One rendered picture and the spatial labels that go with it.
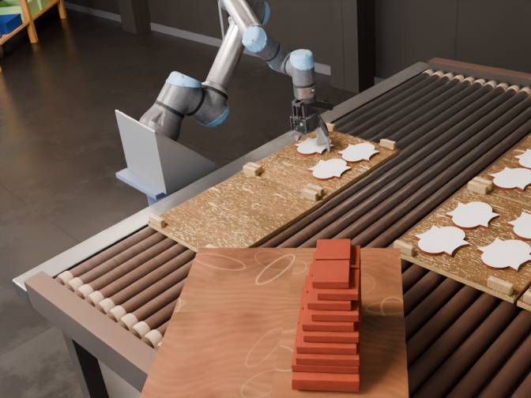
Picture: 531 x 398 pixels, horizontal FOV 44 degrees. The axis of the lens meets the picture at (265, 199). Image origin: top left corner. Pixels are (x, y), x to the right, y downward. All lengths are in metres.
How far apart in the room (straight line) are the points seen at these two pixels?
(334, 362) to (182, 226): 0.88
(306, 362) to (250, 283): 0.34
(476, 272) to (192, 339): 0.74
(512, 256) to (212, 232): 0.82
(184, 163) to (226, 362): 1.09
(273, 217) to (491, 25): 3.08
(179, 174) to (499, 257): 1.11
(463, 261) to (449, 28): 3.34
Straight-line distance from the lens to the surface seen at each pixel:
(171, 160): 2.27
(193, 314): 1.47
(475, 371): 1.49
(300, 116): 2.23
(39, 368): 3.10
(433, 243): 1.80
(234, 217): 1.98
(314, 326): 1.23
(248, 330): 1.40
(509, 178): 2.14
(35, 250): 3.91
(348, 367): 1.24
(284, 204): 2.01
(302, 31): 5.93
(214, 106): 2.44
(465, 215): 1.93
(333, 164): 2.20
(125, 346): 1.57
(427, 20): 5.04
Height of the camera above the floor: 1.96
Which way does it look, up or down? 30 degrees down
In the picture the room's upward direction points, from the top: 6 degrees counter-clockwise
